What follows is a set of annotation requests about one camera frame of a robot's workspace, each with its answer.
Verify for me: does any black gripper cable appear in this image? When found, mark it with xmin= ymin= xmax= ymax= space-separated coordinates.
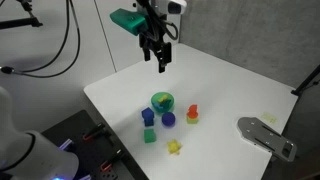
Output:
xmin=136 ymin=0 xmax=180 ymax=42

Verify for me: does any pale yellow sticker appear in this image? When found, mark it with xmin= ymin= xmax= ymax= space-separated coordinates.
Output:
xmin=260 ymin=112 xmax=279 ymax=125

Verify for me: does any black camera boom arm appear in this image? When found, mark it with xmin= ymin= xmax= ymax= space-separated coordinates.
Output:
xmin=0 ymin=0 xmax=44 ymax=30

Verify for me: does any red black clamp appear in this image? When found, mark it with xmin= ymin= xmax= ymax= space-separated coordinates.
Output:
xmin=99 ymin=148 xmax=123 ymax=173
xmin=81 ymin=122 xmax=107 ymax=142

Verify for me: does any orange toy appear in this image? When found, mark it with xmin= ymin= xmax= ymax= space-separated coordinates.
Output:
xmin=186 ymin=103 xmax=200 ymax=120

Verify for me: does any black stand pole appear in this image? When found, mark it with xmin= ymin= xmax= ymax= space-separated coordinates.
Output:
xmin=290 ymin=64 xmax=320 ymax=98

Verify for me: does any yellow figure toy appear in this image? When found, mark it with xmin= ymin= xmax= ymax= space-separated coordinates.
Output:
xmin=157 ymin=94 xmax=170 ymax=104

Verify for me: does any green bowl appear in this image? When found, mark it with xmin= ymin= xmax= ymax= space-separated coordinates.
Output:
xmin=150 ymin=91 xmax=176 ymax=114

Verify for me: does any light green cube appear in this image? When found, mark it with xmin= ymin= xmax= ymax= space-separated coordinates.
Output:
xmin=185 ymin=114 xmax=200 ymax=125

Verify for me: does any purple bumpy ball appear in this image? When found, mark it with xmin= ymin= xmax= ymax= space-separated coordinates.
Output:
xmin=161 ymin=111 xmax=177 ymax=128

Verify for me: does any blue cube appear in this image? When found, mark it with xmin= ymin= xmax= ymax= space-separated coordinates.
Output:
xmin=141 ymin=106 xmax=156 ymax=128

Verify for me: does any grey metal mounting plate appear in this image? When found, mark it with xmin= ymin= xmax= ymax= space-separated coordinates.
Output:
xmin=236 ymin=116 xmax=298 ymax=163

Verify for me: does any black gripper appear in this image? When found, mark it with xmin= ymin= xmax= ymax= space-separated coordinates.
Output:
xmin=137 ymin=18 xmax=173 ymax=74

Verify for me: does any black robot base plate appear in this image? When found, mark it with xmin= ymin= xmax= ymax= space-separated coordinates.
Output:
xmin=40 ymin=109 xmax=149 ymax=180

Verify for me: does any yellow spiky star toy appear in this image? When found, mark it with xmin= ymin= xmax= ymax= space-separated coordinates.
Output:
xmin=166 ymin=138 xmax=184 ymax=156

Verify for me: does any black hanging cable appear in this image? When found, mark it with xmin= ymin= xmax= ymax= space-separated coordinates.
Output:
xmin=0 ymin=0 xmax=82 ymax=79
xmin=19 ymin=0 xmax=72 ymax=74

